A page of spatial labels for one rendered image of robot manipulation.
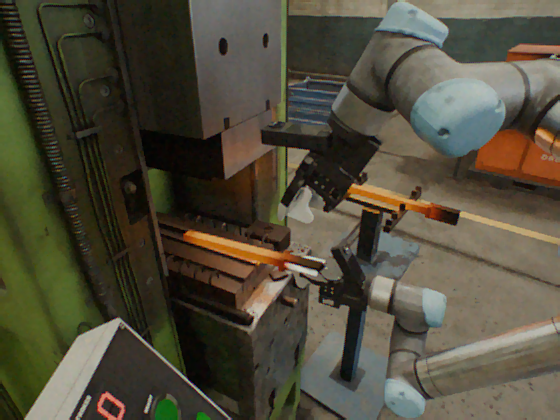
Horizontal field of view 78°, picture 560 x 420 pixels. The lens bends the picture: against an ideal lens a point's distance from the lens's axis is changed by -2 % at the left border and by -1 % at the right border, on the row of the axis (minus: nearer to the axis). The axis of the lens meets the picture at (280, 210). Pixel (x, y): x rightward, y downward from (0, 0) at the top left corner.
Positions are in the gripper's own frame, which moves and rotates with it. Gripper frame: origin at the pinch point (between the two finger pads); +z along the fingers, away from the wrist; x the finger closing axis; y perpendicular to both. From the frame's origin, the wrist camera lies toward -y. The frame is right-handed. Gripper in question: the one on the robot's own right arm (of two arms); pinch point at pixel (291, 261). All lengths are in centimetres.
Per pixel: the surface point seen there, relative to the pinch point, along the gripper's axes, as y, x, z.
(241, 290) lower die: 4.9, -9.7, 8.8
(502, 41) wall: -5, 745, -82
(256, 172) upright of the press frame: -10.5, 23.7, 22.5
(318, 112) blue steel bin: 57, 360, 126
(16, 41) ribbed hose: -51, -36, 20
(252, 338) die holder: 12.8, -15.4, 3.0
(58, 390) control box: -16, -52, 5
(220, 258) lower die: 2.4, -3.8, 18.6
